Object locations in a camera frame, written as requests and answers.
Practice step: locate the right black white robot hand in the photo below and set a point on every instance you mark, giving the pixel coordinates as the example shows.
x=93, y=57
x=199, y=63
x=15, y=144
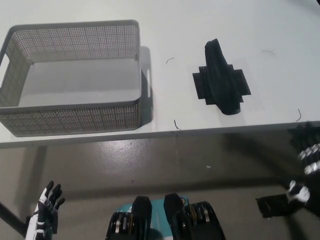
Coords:
x=311, y=162

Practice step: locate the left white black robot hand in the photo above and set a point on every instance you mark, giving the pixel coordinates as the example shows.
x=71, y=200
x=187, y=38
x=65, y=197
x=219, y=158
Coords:
x=41, y=212

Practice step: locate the black fabric pencil case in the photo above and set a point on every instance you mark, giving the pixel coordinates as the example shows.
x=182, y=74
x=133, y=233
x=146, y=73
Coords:
x=220, y=82

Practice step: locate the black metal bar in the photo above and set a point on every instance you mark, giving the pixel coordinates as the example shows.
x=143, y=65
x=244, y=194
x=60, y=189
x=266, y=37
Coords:
x=11, y=213

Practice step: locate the black floor tape strip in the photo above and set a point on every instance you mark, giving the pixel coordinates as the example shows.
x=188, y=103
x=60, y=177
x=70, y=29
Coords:
x=272, y=206

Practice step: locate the grey perforated storage basket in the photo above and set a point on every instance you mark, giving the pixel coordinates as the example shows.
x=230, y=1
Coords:
x=75, y=120

